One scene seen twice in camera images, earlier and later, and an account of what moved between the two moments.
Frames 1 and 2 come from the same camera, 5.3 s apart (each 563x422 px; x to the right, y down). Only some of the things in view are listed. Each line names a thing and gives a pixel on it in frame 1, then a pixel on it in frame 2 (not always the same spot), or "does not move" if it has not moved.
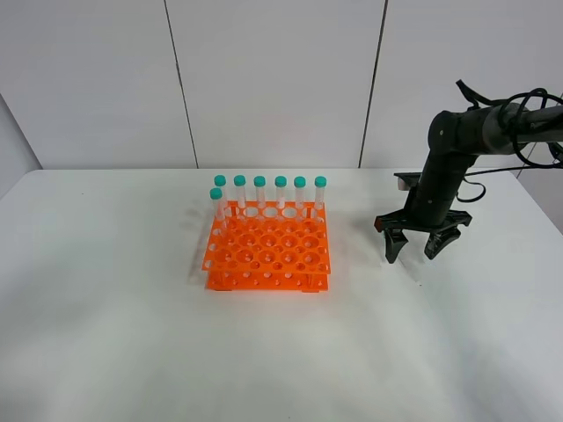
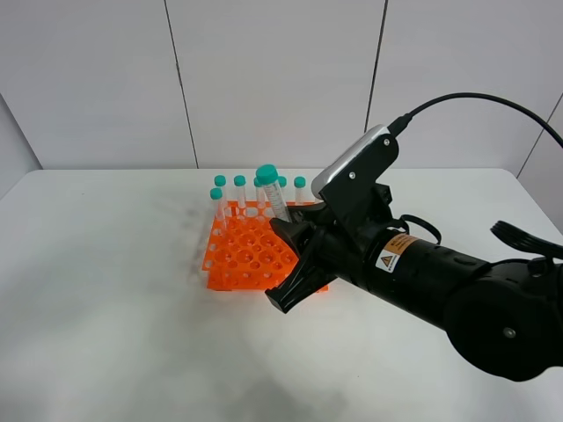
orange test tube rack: [267, 246] does not move
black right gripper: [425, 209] -> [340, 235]
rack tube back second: [239, 180] does not move
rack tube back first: [220, 181] does not move
